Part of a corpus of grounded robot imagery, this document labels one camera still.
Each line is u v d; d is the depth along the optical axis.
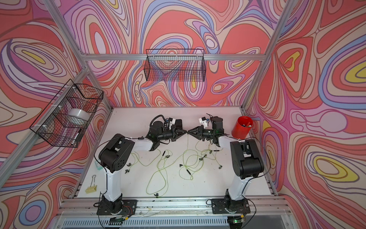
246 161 0.49
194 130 0.86
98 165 0.86
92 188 0.79
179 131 0.88
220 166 0.88
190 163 0.90
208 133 0.81
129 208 0.72
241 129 0.96
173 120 0.89
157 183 0.82
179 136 0.85
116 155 0.54
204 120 0.88
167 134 0.82
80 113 0.74
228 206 0.66
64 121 0.68
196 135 0.82
